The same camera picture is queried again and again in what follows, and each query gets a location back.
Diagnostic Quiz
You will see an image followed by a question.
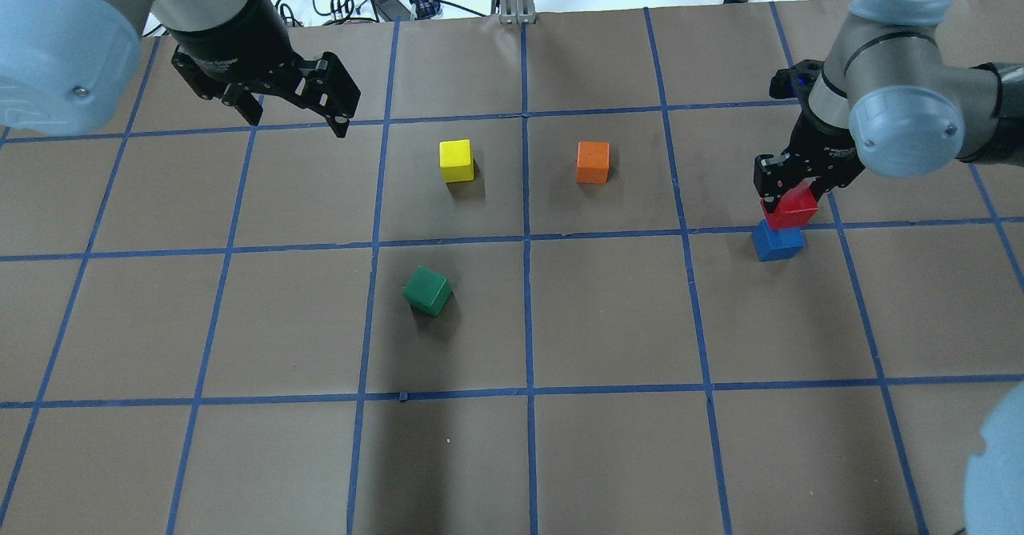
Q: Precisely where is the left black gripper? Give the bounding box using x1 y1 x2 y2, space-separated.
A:
170 15 361 138

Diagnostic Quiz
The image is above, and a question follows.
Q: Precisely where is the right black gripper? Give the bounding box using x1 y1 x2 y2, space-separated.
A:
753 60 866 218

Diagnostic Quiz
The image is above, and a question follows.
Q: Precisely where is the red block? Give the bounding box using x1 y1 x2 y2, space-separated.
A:
764 181 819 230

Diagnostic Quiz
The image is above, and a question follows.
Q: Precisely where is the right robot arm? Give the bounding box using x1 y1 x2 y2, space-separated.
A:
753 0 1022 231

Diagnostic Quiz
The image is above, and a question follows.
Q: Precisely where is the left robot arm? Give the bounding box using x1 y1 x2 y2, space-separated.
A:
1 0 361 138

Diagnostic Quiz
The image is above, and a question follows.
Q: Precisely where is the blue block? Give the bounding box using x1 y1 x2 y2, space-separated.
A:
752 219 807 262

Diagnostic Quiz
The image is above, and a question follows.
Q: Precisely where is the yellow block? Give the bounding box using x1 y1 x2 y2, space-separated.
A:
438 139 476 184

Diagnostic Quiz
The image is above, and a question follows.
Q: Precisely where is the green block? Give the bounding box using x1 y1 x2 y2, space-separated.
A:
402 266 454 317

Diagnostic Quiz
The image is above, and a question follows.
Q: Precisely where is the orange block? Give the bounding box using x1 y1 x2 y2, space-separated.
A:
575 141 611 186

